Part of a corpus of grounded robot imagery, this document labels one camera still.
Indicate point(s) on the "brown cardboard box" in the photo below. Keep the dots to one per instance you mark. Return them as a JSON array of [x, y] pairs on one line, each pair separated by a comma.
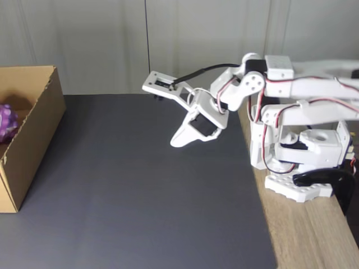
[[42, 126]]

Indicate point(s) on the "dark grey table mat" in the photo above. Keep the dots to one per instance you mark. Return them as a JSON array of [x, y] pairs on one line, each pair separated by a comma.
[[112, 238]]

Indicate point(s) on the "pink purple bumpy ball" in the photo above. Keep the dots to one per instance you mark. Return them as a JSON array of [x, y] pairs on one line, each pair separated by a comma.
[[7, 123]]

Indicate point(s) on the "black table clamp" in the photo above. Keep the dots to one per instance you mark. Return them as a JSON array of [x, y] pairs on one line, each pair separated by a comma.
[[345, 193]]

